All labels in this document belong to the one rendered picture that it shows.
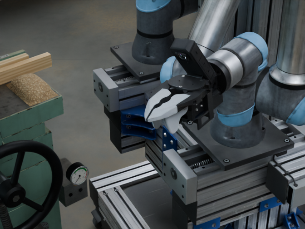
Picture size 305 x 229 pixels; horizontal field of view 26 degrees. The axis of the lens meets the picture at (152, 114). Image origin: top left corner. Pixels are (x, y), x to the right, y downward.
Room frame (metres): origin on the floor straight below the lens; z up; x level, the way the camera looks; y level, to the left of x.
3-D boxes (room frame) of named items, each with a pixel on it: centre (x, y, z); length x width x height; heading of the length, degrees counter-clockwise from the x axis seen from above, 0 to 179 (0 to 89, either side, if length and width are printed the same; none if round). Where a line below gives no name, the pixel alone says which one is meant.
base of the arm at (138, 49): (1.91, -0.01, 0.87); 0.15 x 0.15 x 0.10
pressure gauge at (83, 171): (1.49, 0.22, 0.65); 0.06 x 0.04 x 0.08; 128
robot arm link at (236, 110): (1.19, -0.16, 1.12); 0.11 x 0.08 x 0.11; 53
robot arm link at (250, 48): (1.18, -0.18, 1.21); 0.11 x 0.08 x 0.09; 143
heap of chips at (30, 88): (1.55, 0.34, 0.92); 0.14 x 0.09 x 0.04; 38
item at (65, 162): (1.54, 0.26, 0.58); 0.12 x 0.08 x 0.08; 38
